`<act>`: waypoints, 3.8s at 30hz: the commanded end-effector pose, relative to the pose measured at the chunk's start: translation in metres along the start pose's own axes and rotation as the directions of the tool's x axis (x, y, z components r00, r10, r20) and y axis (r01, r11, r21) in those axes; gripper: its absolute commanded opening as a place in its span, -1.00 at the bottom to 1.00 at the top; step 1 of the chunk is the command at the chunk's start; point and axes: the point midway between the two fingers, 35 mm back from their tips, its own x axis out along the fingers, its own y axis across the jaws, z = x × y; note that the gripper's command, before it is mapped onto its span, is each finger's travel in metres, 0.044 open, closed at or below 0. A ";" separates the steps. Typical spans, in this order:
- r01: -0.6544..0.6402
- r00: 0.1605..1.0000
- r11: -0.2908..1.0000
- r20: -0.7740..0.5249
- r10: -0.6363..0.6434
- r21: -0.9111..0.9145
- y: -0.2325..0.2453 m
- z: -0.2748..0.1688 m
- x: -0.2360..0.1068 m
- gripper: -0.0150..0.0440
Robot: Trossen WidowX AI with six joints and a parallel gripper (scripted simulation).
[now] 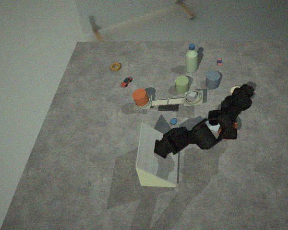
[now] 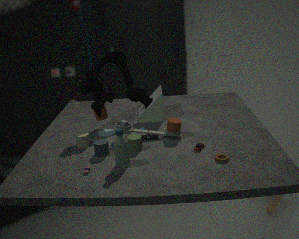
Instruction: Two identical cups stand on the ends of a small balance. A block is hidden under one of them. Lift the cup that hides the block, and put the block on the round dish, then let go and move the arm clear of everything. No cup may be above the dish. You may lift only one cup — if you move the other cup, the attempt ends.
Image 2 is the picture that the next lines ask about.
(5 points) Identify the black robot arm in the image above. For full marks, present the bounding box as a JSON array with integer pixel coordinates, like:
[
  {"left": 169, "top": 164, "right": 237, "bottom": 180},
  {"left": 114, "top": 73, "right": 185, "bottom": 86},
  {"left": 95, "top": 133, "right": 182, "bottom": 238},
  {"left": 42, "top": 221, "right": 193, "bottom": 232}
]
[{"left": 80, "top": 52, "right": 152, "bottom": 108}]

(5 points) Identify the orange cylinder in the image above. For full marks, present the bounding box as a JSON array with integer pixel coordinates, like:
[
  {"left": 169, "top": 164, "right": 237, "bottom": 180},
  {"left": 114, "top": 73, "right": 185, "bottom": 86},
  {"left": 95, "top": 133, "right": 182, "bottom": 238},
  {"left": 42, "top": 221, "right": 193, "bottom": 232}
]
[
  {"left": 94, "top": 106, "right": 108, "bottom": 120},
  {"left": 166, "top": 118, "right": 181, "bottom": 133}
]

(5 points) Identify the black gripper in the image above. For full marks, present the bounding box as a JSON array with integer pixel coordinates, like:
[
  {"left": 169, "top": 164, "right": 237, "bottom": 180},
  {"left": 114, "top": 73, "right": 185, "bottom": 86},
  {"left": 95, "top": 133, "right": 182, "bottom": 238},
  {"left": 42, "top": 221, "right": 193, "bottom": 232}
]
[{"left": 91, "top": 90, "right": 106, "bottom": 118}]

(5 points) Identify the cream balance beam with round pans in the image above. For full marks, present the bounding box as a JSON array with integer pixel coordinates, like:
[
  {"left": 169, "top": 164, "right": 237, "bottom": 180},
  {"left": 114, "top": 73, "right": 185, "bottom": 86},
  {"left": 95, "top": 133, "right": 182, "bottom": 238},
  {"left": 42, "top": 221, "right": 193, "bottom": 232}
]
[{"left": 114, "top": 122, "right": 182, "bottom": 141}]

